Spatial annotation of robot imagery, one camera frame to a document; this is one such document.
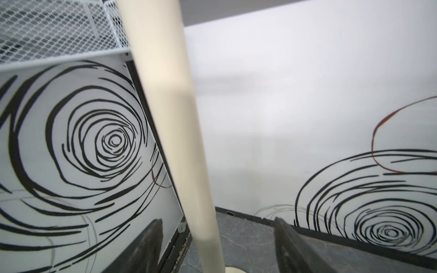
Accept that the white wire wall basket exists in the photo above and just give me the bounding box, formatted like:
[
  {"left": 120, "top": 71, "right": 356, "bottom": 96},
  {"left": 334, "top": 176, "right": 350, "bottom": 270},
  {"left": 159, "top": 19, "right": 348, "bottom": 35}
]
[{"left": 1, "top": 1, "right": 129, "bottom": 72}]

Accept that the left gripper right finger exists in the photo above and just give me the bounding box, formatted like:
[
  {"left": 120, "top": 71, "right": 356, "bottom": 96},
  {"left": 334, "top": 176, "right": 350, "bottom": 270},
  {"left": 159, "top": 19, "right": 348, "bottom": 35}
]
[{"left": 274, "top": 217, "right": 336, "bottom": 273}]

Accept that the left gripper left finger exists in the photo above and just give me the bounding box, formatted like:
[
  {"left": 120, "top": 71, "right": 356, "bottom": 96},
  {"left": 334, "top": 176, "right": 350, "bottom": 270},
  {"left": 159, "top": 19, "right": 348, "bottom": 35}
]
[{"left": 103, "top": 219, "right": 163, "bottom": 273}]

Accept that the cream utensil rack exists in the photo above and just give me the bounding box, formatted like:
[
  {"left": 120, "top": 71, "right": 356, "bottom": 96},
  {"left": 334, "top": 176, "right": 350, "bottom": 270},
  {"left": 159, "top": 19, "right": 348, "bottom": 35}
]
[{"left": 117, "top": 1, "right": 237, "bottom": 273}]

